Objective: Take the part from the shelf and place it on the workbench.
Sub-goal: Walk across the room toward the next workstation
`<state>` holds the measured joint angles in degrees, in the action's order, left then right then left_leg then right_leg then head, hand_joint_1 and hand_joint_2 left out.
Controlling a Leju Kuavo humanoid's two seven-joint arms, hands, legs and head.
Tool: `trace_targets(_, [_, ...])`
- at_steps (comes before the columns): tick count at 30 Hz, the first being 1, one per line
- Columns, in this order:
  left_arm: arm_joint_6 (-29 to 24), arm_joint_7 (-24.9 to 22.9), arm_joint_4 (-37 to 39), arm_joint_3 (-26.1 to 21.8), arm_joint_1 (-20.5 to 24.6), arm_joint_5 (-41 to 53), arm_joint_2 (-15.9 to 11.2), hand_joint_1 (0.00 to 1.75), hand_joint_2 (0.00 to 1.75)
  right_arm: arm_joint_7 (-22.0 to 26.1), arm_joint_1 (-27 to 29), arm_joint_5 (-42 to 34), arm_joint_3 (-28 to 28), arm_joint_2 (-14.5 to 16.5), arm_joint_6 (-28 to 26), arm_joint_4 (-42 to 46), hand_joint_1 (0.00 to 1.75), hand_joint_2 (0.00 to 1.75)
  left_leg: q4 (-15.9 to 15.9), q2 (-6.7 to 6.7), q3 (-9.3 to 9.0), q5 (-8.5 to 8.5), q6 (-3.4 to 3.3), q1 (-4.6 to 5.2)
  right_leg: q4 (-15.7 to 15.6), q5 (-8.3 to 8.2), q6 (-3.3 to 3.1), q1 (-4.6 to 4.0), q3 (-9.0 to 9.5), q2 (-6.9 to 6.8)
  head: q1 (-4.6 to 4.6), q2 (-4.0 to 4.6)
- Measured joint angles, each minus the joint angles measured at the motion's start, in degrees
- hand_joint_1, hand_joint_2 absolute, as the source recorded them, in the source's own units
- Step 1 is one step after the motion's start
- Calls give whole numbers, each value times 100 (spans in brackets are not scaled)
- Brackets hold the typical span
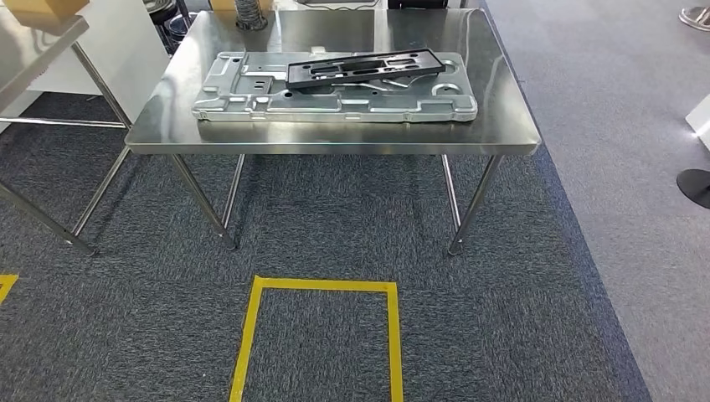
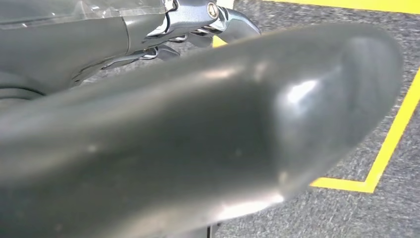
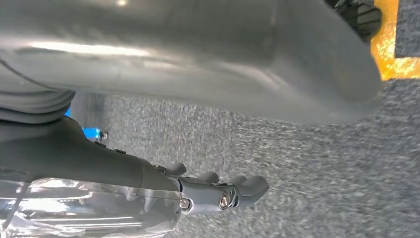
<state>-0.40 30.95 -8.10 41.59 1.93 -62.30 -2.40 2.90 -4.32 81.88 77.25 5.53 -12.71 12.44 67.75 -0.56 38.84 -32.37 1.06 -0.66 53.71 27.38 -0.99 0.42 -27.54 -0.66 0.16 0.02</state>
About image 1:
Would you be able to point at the silver stamped metal pallet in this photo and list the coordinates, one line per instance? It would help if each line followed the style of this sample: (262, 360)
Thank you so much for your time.
(249, 105)

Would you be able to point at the stainless steel workbench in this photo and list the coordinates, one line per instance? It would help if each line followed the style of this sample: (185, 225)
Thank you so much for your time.
(333, 136)

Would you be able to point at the small stainless steel table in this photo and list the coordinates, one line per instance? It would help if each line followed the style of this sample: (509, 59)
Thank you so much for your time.
(33, 55)

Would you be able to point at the white sign board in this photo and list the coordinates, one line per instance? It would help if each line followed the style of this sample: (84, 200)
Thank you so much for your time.
(701, 122)

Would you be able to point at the chrome stool base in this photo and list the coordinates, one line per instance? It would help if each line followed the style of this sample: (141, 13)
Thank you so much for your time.
(180, 36)

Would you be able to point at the black plastic plate frame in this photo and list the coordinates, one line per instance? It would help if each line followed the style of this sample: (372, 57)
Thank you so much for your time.
(299, 75)

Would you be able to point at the black round floor base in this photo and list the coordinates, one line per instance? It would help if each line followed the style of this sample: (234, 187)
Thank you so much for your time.
(696, 188)

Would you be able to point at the chrome round base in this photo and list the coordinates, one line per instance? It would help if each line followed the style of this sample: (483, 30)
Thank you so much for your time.
(696, 18)

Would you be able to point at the white cabinet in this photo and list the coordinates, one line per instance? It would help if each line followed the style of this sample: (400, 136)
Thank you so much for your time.
(133, 61)

